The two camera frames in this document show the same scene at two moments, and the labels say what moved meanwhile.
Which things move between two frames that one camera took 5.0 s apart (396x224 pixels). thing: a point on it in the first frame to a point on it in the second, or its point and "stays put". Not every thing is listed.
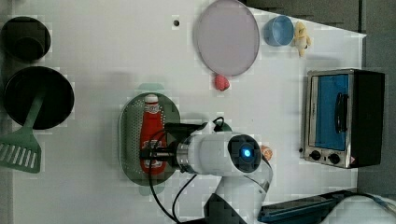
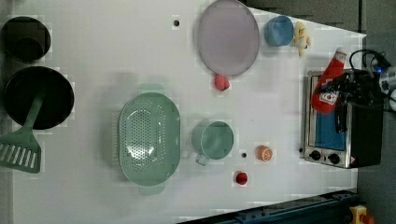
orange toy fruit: [266, 152] stays put
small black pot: [25, 38] stays put
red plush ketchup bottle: [152, 136] to [325, 102]
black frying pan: [22, 88] stays put
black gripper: [175, 133] to [357, 86]
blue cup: [278, 31] stays put
